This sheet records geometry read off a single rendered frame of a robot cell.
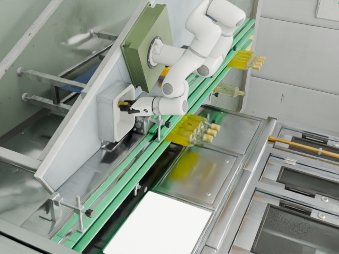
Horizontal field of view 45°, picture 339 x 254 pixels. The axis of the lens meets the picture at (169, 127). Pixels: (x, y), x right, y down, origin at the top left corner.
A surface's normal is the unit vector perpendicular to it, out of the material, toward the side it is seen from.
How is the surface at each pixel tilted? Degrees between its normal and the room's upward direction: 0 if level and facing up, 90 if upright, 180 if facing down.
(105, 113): 90
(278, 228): 90
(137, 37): 90
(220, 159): 90
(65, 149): 0
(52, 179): 0
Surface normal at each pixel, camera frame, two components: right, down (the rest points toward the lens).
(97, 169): 0.04, -0.84
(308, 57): -0.42, 0.48
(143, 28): -0.14, -0.56
